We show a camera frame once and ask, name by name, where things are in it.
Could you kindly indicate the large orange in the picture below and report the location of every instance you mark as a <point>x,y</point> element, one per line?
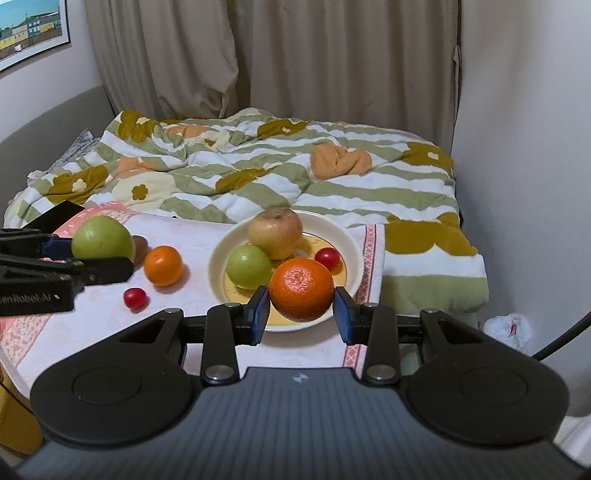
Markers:
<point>301,289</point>

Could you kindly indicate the green striped floral blanket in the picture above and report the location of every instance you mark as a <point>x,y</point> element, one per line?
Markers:
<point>228,170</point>

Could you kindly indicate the yellow guitar body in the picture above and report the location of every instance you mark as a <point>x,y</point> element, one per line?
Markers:
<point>20,431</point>

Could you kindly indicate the green apple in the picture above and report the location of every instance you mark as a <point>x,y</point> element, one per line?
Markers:
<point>248,267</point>
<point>102,237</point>

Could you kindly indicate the cream bowl with bear print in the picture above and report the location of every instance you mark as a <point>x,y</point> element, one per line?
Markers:
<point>318,233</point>

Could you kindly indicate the red cherry tomato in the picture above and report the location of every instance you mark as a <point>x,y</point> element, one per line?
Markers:
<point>135,298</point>
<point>329,257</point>

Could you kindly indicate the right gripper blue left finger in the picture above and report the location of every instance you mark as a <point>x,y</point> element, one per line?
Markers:
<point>229,325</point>

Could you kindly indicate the white plastic bag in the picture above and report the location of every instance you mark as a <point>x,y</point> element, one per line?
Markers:
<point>512,330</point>

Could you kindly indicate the large yellowish red apple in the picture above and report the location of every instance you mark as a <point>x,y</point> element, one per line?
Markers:
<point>277,232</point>

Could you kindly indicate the beige curtain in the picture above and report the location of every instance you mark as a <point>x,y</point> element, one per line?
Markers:
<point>392,64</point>

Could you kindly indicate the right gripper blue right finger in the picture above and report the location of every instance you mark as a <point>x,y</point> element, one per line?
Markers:
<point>372,325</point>

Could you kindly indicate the medium orange mandarin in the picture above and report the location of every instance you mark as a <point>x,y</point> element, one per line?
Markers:
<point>163,266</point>

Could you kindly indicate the framed picture on wall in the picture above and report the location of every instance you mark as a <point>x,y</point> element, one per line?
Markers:
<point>31,27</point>

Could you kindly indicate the pink white tablecloth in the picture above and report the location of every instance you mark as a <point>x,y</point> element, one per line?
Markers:
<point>31,344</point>

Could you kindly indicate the brown kiwi with sticker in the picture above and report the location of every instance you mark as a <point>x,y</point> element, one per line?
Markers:
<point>141,248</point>

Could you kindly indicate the grey sofa backrest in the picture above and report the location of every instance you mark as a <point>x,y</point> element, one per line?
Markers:
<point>39,143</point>

